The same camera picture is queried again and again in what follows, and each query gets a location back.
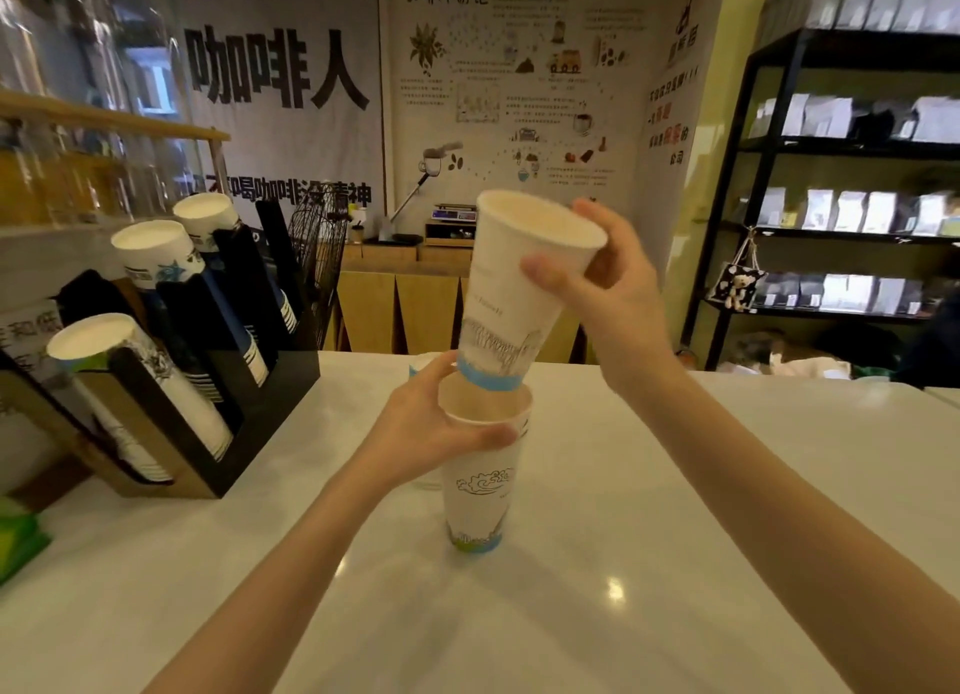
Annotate row of grey and black bags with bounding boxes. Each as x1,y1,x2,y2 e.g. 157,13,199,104
753,269,928,317

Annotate row of glass jars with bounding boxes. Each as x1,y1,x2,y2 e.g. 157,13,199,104
0,0,198,225

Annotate black cup holder rack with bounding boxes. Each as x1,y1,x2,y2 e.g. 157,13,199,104
0,198,324,500

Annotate row of white and black bags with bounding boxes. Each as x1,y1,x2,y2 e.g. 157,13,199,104
748,93,960,146

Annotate white paper cup building print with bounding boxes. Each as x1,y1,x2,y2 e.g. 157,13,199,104
456,189,609,393

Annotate wooden counter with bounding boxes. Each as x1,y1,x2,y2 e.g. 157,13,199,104
322,242,588,365

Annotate white paper sign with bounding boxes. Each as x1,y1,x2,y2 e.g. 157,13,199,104
0,299,85,418

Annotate person's right hand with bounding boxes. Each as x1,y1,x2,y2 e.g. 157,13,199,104
519,197,681,399

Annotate black metal shelf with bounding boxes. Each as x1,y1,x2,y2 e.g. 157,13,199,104
678,29,960,372

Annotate white paper cup cloud print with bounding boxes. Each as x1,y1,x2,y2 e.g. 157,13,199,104
436,374,534,554

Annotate person's left forearm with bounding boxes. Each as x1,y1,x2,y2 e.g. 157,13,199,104
141,461,393,694

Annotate illustrated wall poster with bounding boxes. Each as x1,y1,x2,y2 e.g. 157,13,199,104
381,0,663,216

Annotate spotted hanging pouch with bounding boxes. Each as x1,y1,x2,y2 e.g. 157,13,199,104
708,228,771,314

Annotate stack of medium paper cups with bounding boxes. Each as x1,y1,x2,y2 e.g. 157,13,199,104
110,220,270,403

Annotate black wire basket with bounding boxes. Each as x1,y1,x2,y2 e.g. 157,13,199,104
288,189,351,351

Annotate green packet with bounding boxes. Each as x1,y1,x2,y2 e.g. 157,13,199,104
0,494,53,586

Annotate wall poster large black characters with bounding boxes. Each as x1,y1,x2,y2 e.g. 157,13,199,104
159,0,385,231

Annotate stack of small paper cups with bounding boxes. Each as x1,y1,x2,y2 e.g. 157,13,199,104
172,192,301,336

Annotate person's right forearm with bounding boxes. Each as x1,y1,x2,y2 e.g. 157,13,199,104
602,362,960,694

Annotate stack of large paper cups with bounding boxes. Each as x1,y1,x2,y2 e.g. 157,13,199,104
46,312,235,486

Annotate narrow wall poster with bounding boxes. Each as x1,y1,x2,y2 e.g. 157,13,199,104
636,0,723,285

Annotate person's left hand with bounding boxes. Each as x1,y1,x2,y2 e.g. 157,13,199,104
358,350,519,493

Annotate row of pale labelled bags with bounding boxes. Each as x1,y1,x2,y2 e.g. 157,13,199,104
738,186,960,238

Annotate wooden box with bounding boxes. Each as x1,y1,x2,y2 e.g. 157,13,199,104
423,221,478,249

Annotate wooden shelf board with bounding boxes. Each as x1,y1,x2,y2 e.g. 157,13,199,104
0,89,231,145

